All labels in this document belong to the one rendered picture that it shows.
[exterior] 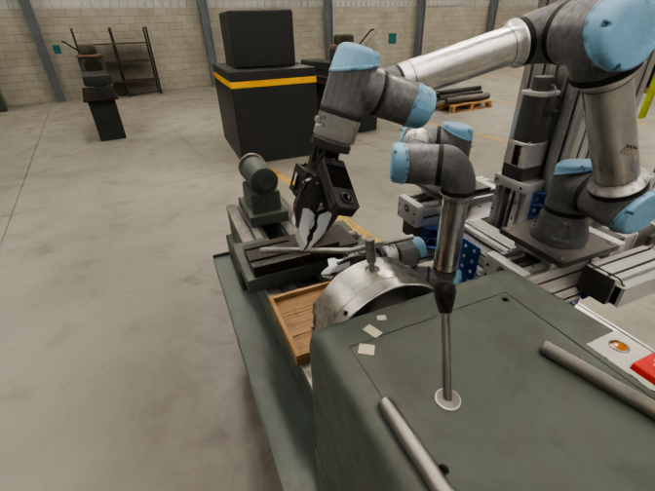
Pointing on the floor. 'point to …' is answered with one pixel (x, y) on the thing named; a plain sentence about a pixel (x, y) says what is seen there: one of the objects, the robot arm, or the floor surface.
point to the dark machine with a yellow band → (264, 86)
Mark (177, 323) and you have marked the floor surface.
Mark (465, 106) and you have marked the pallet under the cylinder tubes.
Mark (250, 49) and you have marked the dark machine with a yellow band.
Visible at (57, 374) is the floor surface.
